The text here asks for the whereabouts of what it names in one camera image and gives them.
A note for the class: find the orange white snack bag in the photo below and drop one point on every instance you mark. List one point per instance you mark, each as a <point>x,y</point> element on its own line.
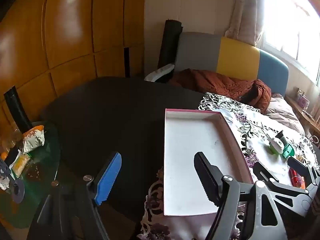
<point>33,140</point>

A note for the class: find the wooden desk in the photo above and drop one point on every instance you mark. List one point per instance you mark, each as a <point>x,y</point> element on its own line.
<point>307,116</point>

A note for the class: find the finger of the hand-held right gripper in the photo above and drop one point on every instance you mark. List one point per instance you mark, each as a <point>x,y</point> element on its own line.
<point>265,173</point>
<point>297,165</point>

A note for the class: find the pink storage box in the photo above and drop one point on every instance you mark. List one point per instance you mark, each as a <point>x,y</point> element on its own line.
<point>303,100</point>

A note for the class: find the yellow snack packet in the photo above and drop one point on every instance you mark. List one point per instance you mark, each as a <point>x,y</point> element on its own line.
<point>20,163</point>

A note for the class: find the green white round toy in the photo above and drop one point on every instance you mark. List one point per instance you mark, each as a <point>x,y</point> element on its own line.
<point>276,146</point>

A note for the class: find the rust brown quilt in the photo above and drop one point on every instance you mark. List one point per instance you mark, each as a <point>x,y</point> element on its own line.
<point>217,85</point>

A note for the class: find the grey yellow blue headboard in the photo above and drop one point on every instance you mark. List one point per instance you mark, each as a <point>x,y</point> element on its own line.
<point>237,55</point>

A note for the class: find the green plastic toy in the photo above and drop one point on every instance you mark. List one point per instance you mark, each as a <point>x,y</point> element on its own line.
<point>288,152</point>

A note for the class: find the beige pillow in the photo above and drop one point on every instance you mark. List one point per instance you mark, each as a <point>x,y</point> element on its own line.
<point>282,112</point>

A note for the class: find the beige curtain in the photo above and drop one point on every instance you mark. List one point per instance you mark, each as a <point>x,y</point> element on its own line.
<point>246,10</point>

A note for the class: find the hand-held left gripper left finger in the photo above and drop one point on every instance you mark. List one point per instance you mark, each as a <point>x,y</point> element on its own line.
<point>108,180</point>

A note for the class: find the black ribbed tube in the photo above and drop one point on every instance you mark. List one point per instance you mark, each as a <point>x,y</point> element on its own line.
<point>17,110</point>

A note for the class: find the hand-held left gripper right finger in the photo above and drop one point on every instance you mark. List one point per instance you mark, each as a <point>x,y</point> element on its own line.
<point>206,177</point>

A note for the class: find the glass side table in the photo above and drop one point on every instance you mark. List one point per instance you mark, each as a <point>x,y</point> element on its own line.
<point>42,160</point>

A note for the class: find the black rolled mat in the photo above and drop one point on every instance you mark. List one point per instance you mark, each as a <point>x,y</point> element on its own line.
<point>170,42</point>

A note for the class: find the window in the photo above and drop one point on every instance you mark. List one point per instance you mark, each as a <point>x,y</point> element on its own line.
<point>292,25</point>

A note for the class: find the pink white cardboard box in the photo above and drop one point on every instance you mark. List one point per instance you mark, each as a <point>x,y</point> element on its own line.
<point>187,155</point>

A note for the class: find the white embroidered floral tablecloth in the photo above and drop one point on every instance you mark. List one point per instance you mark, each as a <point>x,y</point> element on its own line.
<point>257,140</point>

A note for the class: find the red cylinder toy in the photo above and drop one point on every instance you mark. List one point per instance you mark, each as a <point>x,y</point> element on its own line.
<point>295,177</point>

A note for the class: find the wooden wardrobe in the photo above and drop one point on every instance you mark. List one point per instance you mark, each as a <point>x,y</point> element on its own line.
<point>70,30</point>

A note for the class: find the black padded table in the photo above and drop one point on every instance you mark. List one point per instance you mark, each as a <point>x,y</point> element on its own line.
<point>112,117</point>

